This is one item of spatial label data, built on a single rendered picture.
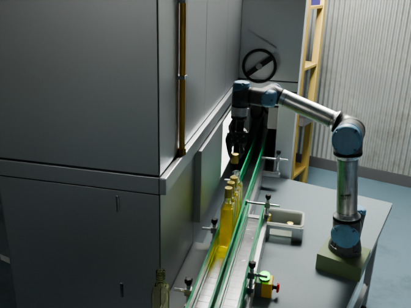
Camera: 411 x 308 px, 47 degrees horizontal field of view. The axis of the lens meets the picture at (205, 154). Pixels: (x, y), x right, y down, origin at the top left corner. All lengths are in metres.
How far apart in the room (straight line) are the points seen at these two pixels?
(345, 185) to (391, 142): 3.22
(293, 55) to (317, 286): 1.44
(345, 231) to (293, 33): 1.36
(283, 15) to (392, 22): 2.20
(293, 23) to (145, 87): 1.66
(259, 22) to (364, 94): 2.39
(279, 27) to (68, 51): 1.70
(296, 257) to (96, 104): 1.29
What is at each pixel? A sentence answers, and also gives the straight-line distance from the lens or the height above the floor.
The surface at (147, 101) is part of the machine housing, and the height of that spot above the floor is 1.64.
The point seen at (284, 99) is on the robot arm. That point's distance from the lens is 2.14.
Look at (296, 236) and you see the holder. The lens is 2.48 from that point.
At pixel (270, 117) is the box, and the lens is 3.19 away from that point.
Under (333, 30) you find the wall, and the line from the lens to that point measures 5.15.
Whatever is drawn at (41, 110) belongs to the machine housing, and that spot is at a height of 1.59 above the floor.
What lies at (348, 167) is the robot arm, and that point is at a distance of 2.01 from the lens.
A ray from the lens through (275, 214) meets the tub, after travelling 2.60.
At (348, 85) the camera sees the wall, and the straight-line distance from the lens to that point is 5.18.
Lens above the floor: 2.01
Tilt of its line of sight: 21 degrees down
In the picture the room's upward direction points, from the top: 2 degrees clockwise
